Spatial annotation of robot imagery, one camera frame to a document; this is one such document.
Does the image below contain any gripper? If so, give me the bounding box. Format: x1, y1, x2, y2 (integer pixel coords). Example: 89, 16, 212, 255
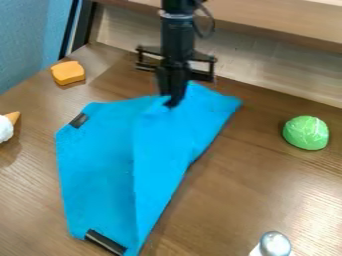
133, 45, 220, 108

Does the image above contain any blue cloth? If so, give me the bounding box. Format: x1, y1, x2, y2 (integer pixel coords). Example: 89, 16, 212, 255
53, 80, 244, 256

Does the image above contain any orange toy bread slice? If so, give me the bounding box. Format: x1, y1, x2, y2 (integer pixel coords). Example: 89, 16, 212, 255
49, 60, 87, 86

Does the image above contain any green toy cabbage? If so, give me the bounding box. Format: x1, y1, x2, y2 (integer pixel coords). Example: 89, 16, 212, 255
281, 115, 332, 151

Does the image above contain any toy ice cream cone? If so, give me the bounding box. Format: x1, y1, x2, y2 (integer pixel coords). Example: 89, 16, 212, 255
0, 111, 22, 145

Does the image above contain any silver toy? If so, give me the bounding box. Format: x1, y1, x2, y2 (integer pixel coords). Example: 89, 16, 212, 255
248, 230, 297, 256

